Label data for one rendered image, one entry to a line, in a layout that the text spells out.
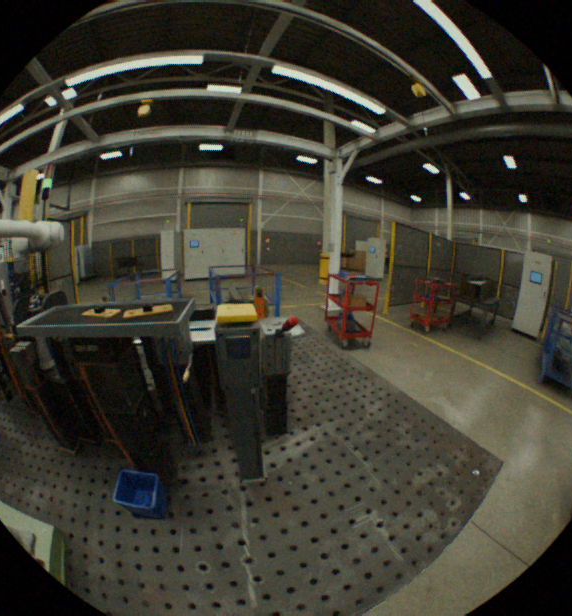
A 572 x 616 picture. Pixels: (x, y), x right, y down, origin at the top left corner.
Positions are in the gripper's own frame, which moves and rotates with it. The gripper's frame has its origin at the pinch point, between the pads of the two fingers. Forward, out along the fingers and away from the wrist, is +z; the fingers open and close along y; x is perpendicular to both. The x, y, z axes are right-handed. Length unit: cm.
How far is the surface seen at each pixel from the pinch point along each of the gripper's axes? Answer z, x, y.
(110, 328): -10, -77, -40
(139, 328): -10, -82, -40
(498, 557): 105, -201, -125
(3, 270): -23.4, 26.7, 3.4
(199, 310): 3, -82, 13
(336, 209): -104, -299, 328
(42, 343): 0.6, -35.7, -22.7
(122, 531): 36, -61, -54
